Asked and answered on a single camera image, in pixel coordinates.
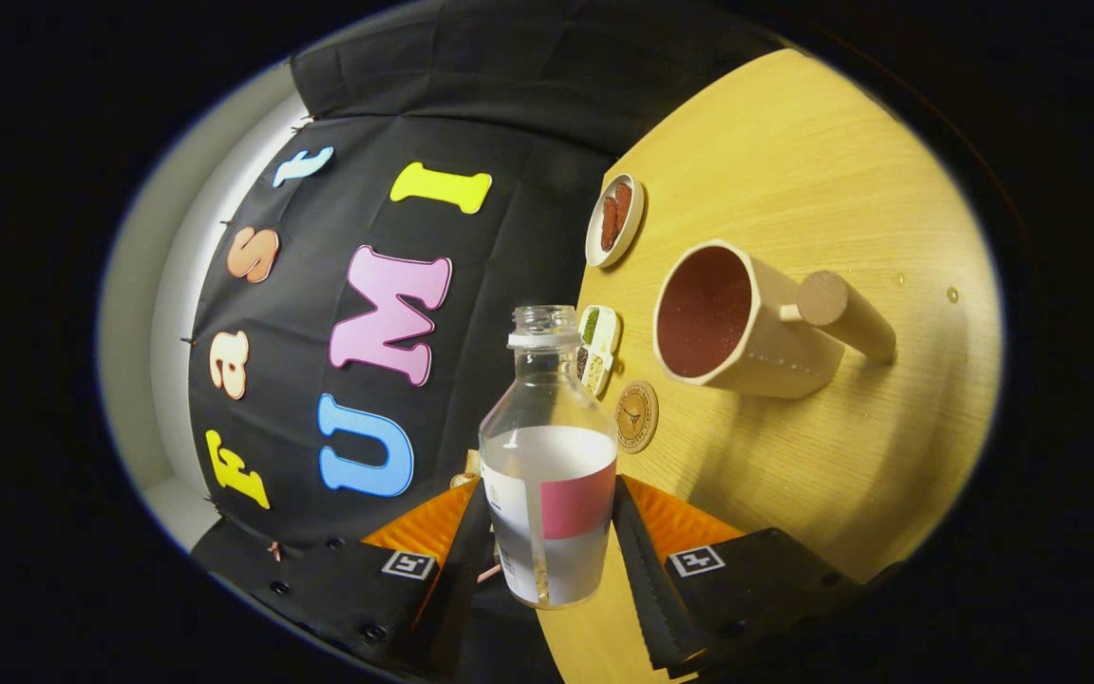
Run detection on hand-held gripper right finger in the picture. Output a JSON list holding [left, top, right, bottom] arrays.
[[613, 475, 861, 679]]

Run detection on wooden table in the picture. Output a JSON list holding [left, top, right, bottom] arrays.
[[536, 47, 1004, 684]]

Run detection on clear juice bottle red label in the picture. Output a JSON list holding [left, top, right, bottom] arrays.
[[478, 305, 620, 610]]

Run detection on beige cup wooden handle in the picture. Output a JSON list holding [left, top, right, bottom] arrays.
[[652, 239, 897, 400]]

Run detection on white divided seasoning tray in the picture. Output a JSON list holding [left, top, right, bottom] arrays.
[[576, 305, 621, 398]]

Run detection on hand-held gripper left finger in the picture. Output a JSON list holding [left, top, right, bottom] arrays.
[[251, 478, 502, 681]]

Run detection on round brown coaster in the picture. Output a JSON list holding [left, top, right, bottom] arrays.
[[615, 381, 659, 454]]

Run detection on round white plate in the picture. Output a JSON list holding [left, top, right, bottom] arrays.
[[585, 174, 646, 270]]

